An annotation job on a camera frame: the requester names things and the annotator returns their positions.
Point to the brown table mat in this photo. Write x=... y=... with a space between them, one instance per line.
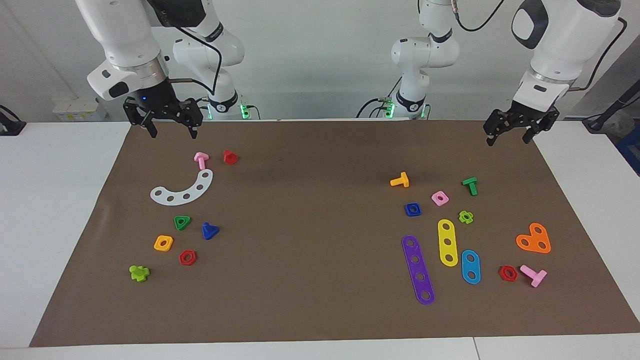
x=310 y=250

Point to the large pink plastic screw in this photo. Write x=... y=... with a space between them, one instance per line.
x=535 y=276

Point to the small pink plastic screw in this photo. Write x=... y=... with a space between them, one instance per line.
x=201 y=160

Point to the black stand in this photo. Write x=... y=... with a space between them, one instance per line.
x=617 y=105

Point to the lime green cross-head screw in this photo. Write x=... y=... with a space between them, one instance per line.
x=139 y=274

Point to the blue triangular-head plastic screw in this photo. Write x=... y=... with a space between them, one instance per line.
x=209 y=233

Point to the black device on table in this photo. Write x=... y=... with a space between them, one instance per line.
x=9 y=125

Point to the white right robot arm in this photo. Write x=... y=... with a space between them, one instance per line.
x=125 y=30

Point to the orange heart-shaped plate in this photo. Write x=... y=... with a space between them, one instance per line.
x=534 y=239

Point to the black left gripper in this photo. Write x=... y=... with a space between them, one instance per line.
x=525 y=116

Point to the blue two-hole strip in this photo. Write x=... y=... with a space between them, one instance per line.
x=470 y=267

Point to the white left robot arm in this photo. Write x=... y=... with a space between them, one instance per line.
x=550 y=40

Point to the red hexagon plastic nut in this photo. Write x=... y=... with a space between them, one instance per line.
x=193 y=255
x=502 y=277

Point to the orange plastic screw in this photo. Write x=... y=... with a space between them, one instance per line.
x=402 y=180

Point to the green triangular plastic nut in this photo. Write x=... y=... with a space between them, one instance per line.
x=187 y=219

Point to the white curved perforated strip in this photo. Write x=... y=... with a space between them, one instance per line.
x=193 y=192

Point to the red plastic screw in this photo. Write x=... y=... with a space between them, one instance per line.
x=230 y=158

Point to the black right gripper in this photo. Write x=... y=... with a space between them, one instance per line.
x=160 y=102

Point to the yellow three-hole strip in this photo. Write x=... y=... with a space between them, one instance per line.
x=447 y=234

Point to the blue crate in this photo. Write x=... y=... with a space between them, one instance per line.
x=631 y=150

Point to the purple four-hole strip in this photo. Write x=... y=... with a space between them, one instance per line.
x=417 y=268

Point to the pink square plastic nut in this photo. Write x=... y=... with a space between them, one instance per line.
x=445 y=196

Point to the green plastic screw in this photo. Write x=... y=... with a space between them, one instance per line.
x=471 y=184

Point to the blue square plastic nut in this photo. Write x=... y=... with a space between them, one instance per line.
x=407 y=214

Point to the orange square plastic nut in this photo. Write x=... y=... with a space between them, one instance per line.
x=170 y=239

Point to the lime green cross nut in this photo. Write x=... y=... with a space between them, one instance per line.
x=470 y=218

